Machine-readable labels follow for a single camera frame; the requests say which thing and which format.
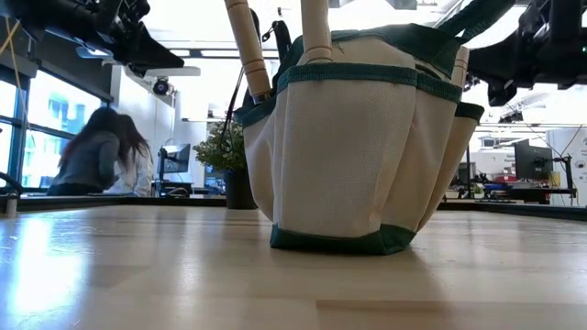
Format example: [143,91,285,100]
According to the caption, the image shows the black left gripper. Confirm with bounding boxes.
[89,0,184,77]

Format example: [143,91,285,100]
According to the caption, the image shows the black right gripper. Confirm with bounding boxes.
[467,0,587,107]

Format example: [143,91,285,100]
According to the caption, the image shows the black pruning shears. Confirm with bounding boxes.
[242,7,294,109]

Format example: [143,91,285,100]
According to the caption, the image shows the beige green-trimmed gardening bag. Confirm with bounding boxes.
[218,0,517,257]

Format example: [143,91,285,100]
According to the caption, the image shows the black computer monitor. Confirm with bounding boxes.
[514,139,555,182]

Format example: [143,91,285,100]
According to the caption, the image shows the linear ceiling light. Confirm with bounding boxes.
[158,47,281,60]

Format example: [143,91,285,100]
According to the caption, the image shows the computer monitor on stand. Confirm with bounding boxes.
[157,143,192,182]

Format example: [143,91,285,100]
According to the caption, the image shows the artificial plant in black pot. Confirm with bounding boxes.
[192,119,258,211]

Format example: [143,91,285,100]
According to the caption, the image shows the person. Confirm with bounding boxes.
[107,114,155,197]
[48,106,121,197]

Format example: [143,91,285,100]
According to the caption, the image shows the black slanted bar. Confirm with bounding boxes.
[0,171,24,196]

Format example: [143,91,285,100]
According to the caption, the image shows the black security camera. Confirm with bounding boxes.
[151,76,172,97]

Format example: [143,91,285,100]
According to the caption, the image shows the yellow hanging cable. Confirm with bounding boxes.
[0,17,32,116]

